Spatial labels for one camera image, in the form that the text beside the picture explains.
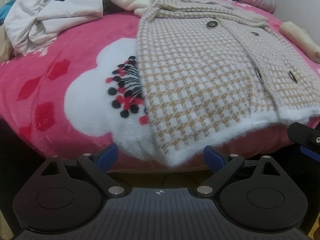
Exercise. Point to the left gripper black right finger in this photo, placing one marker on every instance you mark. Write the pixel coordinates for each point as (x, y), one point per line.
(257, 195)

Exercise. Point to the beige white houndstooth knit cardigan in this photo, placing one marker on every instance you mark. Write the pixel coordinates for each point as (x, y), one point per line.
(211, 72)

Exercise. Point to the pink floral fleece blanket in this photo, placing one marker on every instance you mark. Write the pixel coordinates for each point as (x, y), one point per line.
(73, 97)

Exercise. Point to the white crumpled garment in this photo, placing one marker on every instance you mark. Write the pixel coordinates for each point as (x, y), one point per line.
(33, 24)

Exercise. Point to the cream folded cloth at edge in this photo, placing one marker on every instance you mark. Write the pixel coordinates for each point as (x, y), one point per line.
(300, 38)

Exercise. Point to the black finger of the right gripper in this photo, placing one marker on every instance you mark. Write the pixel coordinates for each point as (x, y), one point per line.
(307, 138)

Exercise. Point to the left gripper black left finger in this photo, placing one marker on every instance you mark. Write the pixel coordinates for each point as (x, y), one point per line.
(63, 195)

